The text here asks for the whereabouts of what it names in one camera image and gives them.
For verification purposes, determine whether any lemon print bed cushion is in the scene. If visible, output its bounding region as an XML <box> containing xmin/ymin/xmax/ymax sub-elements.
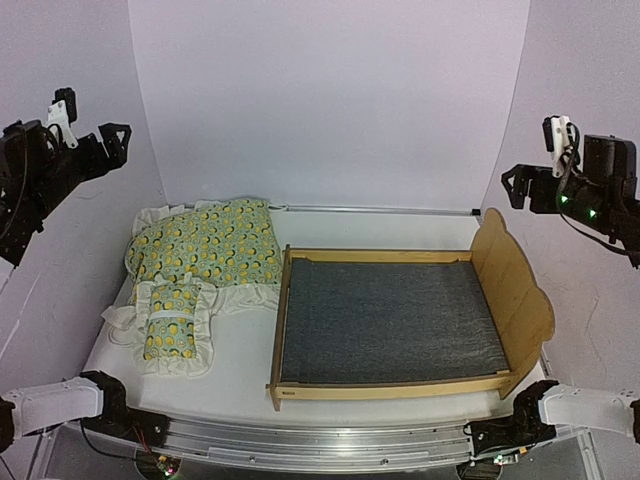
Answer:
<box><xmin>103</xmin><ymin>198</ymin><xmax>283</xmax><ymax>347</ymax></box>

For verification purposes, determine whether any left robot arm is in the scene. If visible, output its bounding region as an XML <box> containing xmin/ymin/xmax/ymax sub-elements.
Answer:
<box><xmin>1</xmin><ymin>120</ymin><xmax>132</xmax><ymax>267</ymax></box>

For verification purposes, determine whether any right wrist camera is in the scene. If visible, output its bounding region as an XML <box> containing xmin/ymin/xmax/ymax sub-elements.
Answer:
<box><xmin>542</xmin><ymin>115</ymin><xmax>578</xmax><ymax>178</ymax></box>

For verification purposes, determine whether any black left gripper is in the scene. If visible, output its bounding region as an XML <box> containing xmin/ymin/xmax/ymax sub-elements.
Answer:
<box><xmin>24</xmin><ymin>121</ymin><xmax>129</xmax><ymax>219</ymax></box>

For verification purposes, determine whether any wooden pet bed frame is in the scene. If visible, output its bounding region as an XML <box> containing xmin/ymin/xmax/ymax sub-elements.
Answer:
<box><xmin>266</xmin><ymin>209</ymin><xmax>555</xmax><ymax>405</ymax></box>

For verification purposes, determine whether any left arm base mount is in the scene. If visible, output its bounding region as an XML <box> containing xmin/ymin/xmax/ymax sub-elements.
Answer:
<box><xmin>80</xmin><ymin>370</ymin><xmax>170</xmax><ymax>447</ymax></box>

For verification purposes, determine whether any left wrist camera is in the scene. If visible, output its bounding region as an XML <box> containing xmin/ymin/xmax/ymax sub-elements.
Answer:
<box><xmin>46</xmin><ymin>87</ymin><xmax>79</xmax><ymax>149</ymax></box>

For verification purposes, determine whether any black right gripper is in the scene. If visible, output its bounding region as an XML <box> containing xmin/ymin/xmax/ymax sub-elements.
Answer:
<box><xmin>503</xmin><ymin>165</ymin><xmax>613</xmax><ymax>236</ymax></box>

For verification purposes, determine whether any small lemon print pillow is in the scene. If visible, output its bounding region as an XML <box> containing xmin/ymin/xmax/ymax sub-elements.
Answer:
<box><xmin>132</xmin><ymin>275</ymin><xmax>217</xmax><ymax>378</ymax></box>

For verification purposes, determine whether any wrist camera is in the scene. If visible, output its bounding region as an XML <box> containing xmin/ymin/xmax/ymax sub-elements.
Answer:
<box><xmin>46</xmin><ymin>87</ymin><xmax>79</xmax><ymax>149</ymax></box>
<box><xmin>542</xmin><ymin>115</ymin><xmax>578</xmax><ymax>178</ymax></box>

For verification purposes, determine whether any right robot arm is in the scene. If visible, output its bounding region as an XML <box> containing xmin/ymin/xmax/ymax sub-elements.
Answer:
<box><xmin>501</xmin><ymin>124</ymin><xmax>639</xmax><ymax>443</ymax></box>

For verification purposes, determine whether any aluminium front rail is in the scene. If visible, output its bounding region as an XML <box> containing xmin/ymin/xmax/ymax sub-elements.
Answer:
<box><xmin>47</xmin><ymin>417</ymin><xmax>591</xmax><ymax>466</ymax></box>

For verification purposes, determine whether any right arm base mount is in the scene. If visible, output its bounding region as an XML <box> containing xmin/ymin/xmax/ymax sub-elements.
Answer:
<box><xmin>463</xmin><ymin>380</ymin><xmax>559</xmax><ymax>458</ymax></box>

